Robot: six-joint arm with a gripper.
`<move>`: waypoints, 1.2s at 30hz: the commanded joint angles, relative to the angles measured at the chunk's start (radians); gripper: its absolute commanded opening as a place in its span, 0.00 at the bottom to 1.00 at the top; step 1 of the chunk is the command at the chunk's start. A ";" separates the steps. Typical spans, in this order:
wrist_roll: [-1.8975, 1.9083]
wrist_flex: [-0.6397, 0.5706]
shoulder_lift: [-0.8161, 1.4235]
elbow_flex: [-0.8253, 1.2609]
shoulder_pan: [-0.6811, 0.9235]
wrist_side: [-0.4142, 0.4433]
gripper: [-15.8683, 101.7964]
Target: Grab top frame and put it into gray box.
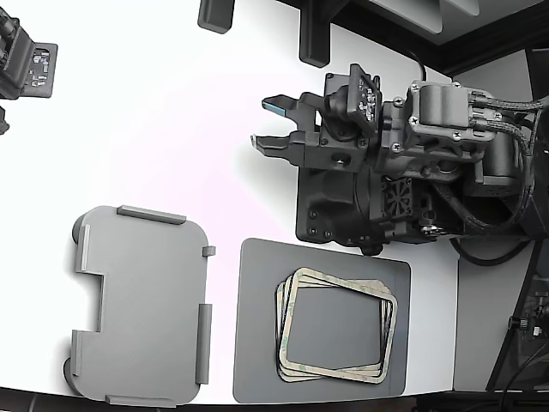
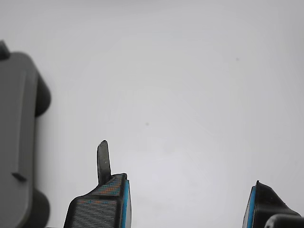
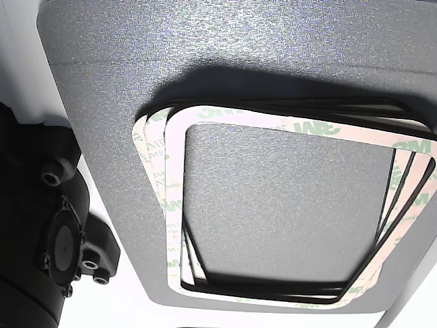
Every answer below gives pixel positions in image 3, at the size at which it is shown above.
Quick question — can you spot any dark gray textured mat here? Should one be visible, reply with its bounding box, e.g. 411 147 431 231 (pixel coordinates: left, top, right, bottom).
36 0 437 314

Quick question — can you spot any white partition panel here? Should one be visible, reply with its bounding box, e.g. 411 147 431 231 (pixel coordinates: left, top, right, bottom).
0 0 48 124

